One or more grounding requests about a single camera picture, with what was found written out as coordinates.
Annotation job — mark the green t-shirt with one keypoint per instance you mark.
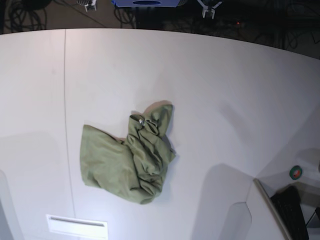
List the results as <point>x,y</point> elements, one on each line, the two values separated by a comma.
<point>133,168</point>

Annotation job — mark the black keyboard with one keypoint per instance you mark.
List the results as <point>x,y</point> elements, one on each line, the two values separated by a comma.
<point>287,204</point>

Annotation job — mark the white label plate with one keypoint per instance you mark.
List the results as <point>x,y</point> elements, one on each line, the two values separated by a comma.
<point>75,227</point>

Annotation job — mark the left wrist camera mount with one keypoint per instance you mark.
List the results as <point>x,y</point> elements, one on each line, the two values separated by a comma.
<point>209,7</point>

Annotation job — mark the blue box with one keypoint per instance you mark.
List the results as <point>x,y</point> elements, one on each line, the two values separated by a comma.
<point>148,3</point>

